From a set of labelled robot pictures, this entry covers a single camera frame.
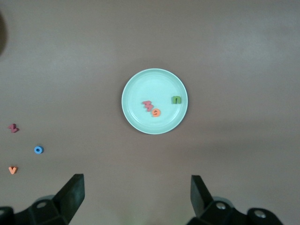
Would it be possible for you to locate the green plate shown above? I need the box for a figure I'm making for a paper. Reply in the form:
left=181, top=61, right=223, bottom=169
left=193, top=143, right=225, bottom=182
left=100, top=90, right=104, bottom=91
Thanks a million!
left=121, top=68, right=189, bottom=135

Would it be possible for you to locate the pink foam letter w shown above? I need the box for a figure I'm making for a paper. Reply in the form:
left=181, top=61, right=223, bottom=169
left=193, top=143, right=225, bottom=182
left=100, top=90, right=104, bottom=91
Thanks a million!
left=142, top=100, right=154, bottom=113

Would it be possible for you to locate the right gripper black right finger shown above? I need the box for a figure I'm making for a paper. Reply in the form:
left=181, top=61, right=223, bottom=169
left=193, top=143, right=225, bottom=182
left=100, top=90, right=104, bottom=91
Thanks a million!
left=186, top=174, right=285, bottom=225

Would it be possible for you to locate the dark red foam letter z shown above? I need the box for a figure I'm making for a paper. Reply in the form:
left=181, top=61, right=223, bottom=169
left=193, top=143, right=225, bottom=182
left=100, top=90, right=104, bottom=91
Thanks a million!
left=7, top=123, right=20, bottom=134

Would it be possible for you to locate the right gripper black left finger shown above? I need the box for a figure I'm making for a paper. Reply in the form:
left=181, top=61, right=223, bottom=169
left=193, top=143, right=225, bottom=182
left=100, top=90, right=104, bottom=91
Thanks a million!
left=0, top=173, right=85, bottom=225

